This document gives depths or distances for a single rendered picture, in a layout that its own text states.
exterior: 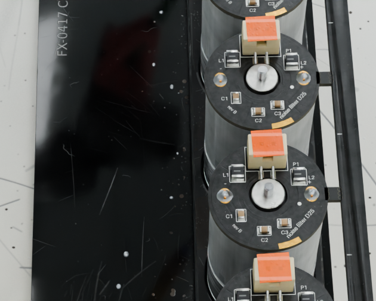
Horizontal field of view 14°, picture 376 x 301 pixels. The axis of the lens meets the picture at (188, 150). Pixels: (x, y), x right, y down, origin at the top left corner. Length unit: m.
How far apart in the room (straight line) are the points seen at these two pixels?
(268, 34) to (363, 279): 0.06
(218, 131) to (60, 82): 0.07
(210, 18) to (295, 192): 0.05
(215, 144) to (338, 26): 0.04
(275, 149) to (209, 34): 0.05
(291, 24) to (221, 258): 0.06
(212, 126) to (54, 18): 0.08
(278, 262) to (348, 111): 0.04
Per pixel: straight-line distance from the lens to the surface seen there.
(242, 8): 0.34
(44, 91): 0.39
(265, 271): 0.30
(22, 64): 0.41
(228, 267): 0.33
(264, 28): 0.33
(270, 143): 0.32
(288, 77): 0.33
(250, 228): 0.31
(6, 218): 0.39
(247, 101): 0.33
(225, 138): 0.33
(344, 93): 0.33
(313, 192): 0.32
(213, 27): 0.35
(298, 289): 0.31
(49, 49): 0.40
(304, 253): 0.32
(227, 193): 0.32
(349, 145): 0.32
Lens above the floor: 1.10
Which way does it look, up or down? 62 degrees down
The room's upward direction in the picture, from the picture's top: straight up
